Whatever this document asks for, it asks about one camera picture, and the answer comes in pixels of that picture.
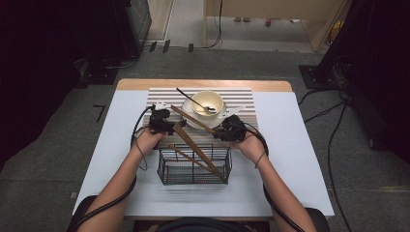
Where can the black chair armrest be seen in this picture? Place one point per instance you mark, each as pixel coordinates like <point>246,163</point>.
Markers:
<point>320,219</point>
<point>82,209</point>

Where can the black curtain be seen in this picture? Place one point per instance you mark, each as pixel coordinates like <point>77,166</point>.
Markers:
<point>48,64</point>
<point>380,64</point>

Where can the black stand base plate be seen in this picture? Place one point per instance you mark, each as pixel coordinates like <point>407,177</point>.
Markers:
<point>311,77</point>

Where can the striped placemat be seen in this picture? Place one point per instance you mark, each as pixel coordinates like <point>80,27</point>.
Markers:
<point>161,96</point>

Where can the person's right hand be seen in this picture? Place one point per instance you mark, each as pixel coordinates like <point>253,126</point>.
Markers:
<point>249,146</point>

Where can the dark equipment cabinet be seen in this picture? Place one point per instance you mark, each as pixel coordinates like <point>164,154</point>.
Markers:
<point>138,22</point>

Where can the person's dark clothing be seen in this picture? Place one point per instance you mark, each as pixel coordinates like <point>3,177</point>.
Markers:
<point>203,225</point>

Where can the small red object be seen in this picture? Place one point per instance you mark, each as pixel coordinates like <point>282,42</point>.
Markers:
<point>268,22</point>

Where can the person's left hand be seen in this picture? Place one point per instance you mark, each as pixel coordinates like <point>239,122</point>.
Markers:
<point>148,141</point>

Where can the dark wrist band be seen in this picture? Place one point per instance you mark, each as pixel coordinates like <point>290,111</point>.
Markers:
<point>260,159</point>

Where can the yellow object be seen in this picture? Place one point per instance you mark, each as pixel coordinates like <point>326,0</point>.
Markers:
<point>336,29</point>

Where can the cream ceramic bowl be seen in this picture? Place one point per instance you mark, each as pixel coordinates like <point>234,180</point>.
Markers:
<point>206,96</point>

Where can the white table sheet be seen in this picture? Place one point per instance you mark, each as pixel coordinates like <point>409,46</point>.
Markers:
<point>283,129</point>

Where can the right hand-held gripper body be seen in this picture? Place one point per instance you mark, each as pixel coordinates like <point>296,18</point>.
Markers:
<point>235,127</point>

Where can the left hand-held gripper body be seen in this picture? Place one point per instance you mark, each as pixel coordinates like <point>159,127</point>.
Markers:
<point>158,117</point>

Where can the black corner tape mark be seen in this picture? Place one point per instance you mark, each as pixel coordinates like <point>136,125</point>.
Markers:
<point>100,111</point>

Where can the light wooden desk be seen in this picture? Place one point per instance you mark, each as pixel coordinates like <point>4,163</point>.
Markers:
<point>274,8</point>

